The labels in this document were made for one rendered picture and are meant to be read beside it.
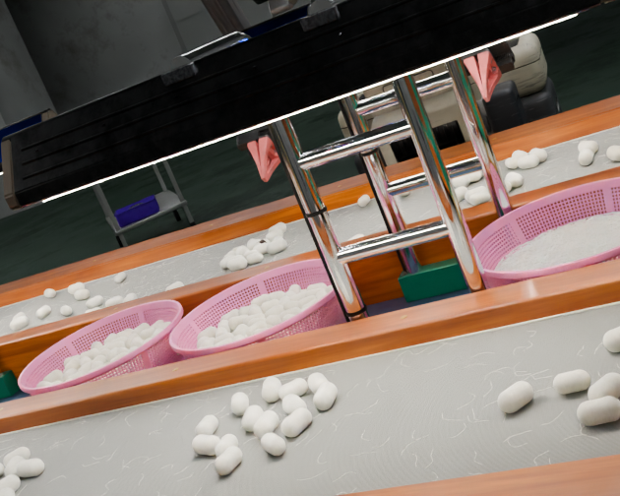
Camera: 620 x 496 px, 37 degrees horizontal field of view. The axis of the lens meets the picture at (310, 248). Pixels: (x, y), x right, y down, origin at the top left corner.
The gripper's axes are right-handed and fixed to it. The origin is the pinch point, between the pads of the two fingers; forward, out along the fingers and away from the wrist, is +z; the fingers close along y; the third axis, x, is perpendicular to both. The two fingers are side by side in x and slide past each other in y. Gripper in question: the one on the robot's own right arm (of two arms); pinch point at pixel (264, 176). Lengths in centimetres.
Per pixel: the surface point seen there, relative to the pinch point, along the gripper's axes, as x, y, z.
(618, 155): -7, 65, 20
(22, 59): 464, -659, -652
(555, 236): -20, 57, 38
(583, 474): -59, 65, 80
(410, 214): -3.1, 30.8, 18.6
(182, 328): -26, 4, 43
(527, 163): 0, 50, 13
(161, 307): -17.7, -7.0, 33.7
